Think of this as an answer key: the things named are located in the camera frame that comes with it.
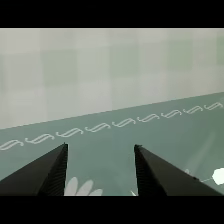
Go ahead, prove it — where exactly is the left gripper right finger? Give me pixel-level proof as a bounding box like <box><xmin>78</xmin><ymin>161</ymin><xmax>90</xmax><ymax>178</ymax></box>
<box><xmin>133</xmin><ymin>144</ymin><xmax>224</xmax><ymax>197</ymax></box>

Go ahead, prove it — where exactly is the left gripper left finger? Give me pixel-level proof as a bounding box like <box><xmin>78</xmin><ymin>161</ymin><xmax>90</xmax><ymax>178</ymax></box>
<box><xmin>0</xmin><ymin>142</ymin><xmax>69</xmax><ymax>197</ymax></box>

